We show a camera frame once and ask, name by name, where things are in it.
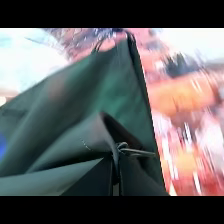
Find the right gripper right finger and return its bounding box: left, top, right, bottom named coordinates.
left=119, top=154, right=168, bottom=197

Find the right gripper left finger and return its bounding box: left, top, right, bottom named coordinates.
left=61, top=156, right=115, bottom=197

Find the dark green garment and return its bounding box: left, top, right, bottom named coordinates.
left=0, top=30, right=170, bottom=197

